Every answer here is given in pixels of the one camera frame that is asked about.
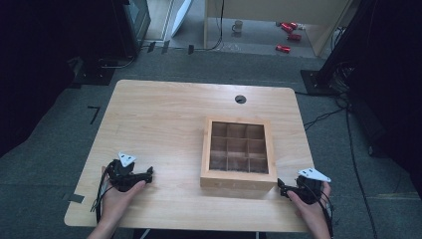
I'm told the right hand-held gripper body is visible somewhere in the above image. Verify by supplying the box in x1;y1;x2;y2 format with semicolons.
288;167;332;205

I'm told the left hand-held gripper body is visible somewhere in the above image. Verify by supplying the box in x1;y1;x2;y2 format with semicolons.
105;151;153;193

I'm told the wooden compartment box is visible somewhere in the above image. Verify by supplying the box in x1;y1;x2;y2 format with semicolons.
199;116;279;192

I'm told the person's right hand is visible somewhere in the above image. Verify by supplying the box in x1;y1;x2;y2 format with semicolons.
286;181;333;231

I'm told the person's left hand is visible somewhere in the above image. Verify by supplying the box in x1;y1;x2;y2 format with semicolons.
100;165;147;227

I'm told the grey floor tape piece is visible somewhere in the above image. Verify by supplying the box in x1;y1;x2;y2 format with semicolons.
62;192;86;205

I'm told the black angled floor tape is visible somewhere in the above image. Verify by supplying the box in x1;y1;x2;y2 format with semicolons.
87;105;102;125

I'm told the black metal stand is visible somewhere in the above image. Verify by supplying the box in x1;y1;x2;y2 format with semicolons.
300;0;379;98

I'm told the black monitor on stand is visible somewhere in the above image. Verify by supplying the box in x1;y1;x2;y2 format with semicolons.
110;0;152;59

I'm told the white board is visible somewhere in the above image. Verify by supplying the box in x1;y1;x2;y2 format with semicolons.
170;0;194;38

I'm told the right hand-held gripper cable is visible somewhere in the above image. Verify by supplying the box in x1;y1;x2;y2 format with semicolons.
307;180;336;239

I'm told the hand-held gripper cable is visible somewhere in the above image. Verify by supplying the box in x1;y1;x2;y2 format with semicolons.
307;180;336;239
90;170;113;224

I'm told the left hand-held gripper cable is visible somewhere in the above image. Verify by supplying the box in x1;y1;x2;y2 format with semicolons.
90;170;113;224

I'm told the black stand base plate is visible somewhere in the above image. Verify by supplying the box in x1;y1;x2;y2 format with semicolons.
68;55;116;90

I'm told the black looped floor cable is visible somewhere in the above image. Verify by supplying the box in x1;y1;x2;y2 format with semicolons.
97;46;150;70

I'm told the black hanging cable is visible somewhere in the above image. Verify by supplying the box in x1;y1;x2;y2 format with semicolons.
193;0;226;52

